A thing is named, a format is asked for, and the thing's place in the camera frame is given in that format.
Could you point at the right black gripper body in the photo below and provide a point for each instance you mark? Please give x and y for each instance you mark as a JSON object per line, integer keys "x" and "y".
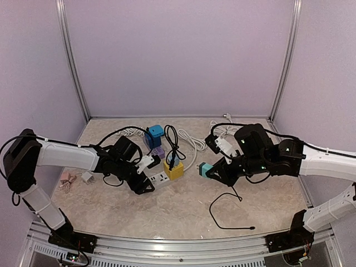
{"x": 231, "y": 178}

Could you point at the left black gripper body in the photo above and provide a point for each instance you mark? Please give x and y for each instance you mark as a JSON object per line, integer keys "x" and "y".
{"x": 132, "y": 183}

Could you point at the purple power strip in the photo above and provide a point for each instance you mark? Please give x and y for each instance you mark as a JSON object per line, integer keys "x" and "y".
{"x": 135, "y": 132}

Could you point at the yellow cube socket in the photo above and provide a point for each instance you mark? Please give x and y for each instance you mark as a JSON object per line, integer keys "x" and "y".
{"x": 175, "y": 173}

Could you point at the teal power strip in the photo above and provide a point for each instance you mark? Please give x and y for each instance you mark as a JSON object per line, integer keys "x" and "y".
{"x": 223, "y": 130}

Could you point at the blue cube socket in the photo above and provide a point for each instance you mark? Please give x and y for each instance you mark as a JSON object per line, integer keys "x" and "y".
{"x": 153, "y": 140}

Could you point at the light blue charger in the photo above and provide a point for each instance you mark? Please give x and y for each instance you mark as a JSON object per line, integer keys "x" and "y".
{"x": 156, "y": 131}

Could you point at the pink charger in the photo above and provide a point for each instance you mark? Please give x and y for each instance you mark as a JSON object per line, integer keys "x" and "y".
{"x": 66, "y": 181}

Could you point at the white power strip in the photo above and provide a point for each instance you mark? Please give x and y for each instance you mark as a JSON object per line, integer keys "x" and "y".
{"x": 173, "y": 136}

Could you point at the pale blue round charger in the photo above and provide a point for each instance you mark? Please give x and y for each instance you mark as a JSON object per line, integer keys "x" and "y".
{"x": 175, "y": 160}

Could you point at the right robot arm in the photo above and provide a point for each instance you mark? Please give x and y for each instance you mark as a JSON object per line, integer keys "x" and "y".
{"x": 291, "y": 157}

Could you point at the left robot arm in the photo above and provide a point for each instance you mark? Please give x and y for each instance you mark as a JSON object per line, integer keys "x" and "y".
{"x": 22, "y": 154}

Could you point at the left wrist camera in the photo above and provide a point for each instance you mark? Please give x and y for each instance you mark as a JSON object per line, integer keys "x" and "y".
{"x": 147, "y": 161}

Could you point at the white wall charger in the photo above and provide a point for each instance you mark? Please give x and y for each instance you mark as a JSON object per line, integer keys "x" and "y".
{"x": 88, "y": 178}

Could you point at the front aluminium rail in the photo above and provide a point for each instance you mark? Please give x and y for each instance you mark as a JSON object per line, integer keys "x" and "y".
{"x": 240, "y": 251}

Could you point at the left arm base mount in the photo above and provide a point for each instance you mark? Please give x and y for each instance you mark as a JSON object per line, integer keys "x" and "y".
{"x": 75, "y": 241}

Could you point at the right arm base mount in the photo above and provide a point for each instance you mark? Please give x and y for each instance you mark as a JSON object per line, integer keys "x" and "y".
{"x": 287, "y": 240}

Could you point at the right aluminium frame post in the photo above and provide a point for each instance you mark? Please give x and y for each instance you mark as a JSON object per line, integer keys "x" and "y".
{"x": 293, "y": 32}

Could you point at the aluminium frame post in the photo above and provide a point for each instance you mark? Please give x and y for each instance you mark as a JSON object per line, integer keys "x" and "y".
{"x": 65, "y": 33}
{"x": 293, "y": 32}

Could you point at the left aluminium frame post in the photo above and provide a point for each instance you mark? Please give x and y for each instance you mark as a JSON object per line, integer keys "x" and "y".
{"x": 65, "y": 33}

